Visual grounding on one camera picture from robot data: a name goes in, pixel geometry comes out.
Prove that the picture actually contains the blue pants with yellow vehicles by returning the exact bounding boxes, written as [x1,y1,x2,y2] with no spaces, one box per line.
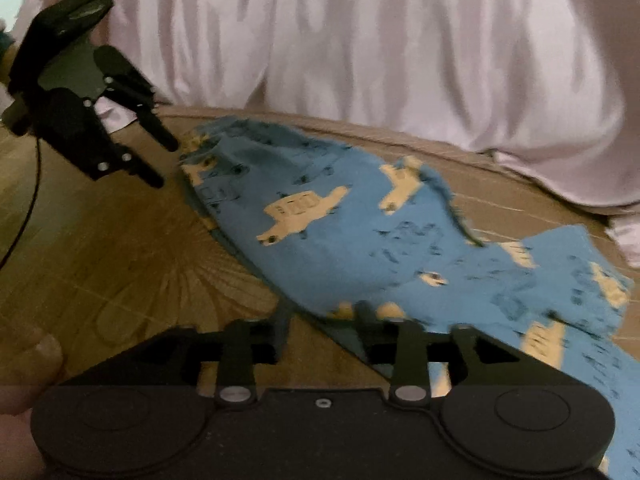
[180,117,639,479]

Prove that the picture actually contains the person's left hand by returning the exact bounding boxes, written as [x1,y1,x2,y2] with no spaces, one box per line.
[0,21,18,86]

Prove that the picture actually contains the person's right hand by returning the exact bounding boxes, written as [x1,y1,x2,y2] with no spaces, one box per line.
[1,325,64,479]

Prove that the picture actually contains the pink satin bed sheet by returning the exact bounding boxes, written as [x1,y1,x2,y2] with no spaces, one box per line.
[13,0,639,266]

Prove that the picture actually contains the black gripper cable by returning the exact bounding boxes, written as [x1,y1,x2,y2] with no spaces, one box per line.
[0,136,42,269]

